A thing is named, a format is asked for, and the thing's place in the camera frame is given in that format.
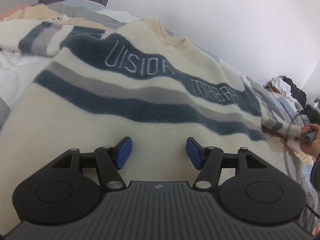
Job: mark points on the pile of clothes on nightstand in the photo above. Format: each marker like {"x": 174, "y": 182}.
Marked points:
{"x": 288, "y": 90}

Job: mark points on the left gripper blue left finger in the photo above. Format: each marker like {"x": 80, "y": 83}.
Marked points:
{"x": 109, "y": 161}

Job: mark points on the white quilt label tag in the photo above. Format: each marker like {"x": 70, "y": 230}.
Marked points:
{"x": 60, "y": 18}

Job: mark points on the cream sweater with blue stripes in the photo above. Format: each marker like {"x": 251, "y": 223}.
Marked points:
{"x": 140, "y": 99}

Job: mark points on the patchwork checkered bed quilt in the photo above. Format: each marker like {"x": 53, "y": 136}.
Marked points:
{"x": 75, "y": 12}

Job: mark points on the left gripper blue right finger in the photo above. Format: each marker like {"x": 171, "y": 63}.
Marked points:
{"x": 207, "y": 160}

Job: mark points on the cream quilted headboard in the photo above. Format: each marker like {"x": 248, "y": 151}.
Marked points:
{"x": 315, "y": 103}

